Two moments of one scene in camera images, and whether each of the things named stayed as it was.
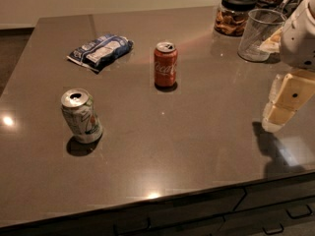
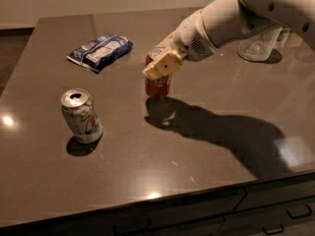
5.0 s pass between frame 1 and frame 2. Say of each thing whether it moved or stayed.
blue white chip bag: stayed
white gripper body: moved
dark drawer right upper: stayed
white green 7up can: stayed
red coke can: moved
